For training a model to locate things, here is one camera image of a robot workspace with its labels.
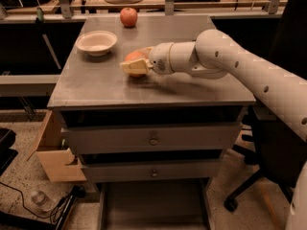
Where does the clear plastic bottle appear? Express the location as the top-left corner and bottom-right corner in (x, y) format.
(31, 191), (54, 213)

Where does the orange fruit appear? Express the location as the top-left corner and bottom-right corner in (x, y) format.
(124, 49), (147, 78)

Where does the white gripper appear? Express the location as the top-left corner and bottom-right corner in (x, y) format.
(120, 42), (174, 75)

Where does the white bowl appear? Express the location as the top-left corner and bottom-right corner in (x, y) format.
(75, 31), (117, 57)

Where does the black cable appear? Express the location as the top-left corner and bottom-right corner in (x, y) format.
(0, 180), (86, 225)

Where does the metal workbench frame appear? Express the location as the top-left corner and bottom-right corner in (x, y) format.
(0, 0), (307, 98)

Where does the black office chair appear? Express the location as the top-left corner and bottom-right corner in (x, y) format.
(224, 0), (307, 212)

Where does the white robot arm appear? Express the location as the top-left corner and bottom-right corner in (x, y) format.
(120, 29), (307, 141)

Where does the grey drawer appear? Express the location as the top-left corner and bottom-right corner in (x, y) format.
(61, 123), (241, 154)
(82, 159), (222, 183)
(97, 179), (216, 230)

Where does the cardboard box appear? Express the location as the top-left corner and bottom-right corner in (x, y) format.
(27, 110), (86, 182)

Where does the grey drawer cabinet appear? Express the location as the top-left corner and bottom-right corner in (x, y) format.
(48, 15), (254, 230)

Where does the grey top drawer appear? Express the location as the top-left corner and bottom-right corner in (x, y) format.
(61, 123), (241, 154)

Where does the grey bottom drawer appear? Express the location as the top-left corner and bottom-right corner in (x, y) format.
(97, 179), (216, 230)

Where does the red apple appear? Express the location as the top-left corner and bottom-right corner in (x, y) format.
(120, 8), (138, 28)

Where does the grey middle drawer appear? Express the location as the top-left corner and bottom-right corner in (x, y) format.
(82, 159), (222, 183)

